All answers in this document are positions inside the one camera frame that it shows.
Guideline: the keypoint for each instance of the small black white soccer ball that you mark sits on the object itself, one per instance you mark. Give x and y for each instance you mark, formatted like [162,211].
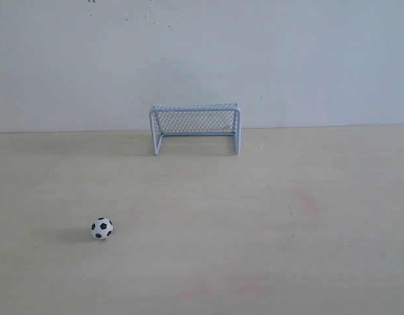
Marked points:
[102,228]

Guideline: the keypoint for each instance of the white miniature soccer goal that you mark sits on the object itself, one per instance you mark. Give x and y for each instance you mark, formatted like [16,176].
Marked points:
[208,120]

